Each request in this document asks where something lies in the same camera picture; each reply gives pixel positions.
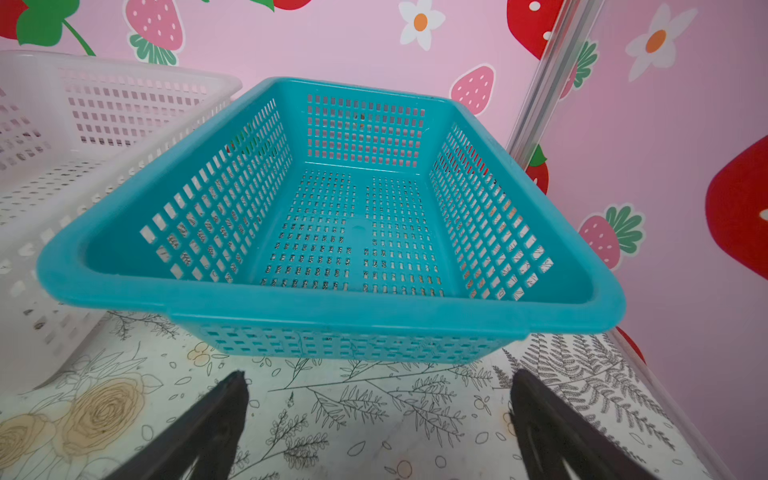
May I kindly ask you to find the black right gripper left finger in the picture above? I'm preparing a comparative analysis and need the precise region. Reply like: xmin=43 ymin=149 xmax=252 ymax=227
xmin=108 ymin=370 xmax=249 ymax=480

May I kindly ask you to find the white plastic basket middle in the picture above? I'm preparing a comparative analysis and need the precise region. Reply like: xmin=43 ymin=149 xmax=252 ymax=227
xmin=1 ymin=51 xmax=242 ymax=394

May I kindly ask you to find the aluminium frame post right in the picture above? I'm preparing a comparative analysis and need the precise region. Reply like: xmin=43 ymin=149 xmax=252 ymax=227
xmin=507 ymin=1 xmax=604 ymax=169

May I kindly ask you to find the teal plastic basket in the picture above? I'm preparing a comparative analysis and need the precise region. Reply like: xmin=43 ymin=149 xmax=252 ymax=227
xmin=37 ymin=78 xmax=626 ymax=364

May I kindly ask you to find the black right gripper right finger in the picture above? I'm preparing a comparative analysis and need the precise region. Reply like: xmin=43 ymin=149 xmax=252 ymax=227
xmin=510 ymin=369 xmax=654 ymax=480

